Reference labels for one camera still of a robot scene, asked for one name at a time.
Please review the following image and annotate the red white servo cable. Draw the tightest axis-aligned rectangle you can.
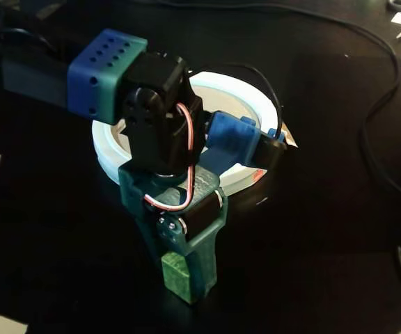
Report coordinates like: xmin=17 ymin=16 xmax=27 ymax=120
xmin=143 ymin=102 xmax=197 ymax=213

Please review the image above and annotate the white round container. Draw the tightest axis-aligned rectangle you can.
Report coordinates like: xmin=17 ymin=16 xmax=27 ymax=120
xmin=91 ymin=71 xmax=285 ymax=196

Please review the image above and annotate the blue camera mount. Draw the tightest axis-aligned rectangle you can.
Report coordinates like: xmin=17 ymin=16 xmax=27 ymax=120
xmin=205 ymin=110 xmax=287 ymax=168

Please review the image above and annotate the black camera cable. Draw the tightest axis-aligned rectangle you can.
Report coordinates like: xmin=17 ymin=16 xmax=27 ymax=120
xmin=188 ymin=62 xmax=285 ymax=142

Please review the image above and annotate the green square block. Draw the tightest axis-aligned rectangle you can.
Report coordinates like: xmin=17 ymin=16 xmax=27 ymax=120
xmin=161 ymin=252 xmax=191 ymax=305

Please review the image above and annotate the teal gripper body with motor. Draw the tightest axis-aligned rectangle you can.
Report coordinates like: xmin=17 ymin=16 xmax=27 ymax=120
xmin=118 ymin=162 xmax=230 ymax=245

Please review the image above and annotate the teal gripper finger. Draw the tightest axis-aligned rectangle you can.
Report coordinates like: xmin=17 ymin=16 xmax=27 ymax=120
xmin=185 ymin=224 xmax=219 ymax=304
xmin=150 ymin=214 xmax=188 ymax=260

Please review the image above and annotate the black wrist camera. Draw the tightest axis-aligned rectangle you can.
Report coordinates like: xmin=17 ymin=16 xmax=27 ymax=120
xmin=255 ymin=134 xmax=288 ymax=171

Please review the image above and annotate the long black cable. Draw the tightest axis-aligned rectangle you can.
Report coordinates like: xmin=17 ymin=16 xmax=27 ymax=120
xmin=144 ymin=0 xmax=401 ymax=201

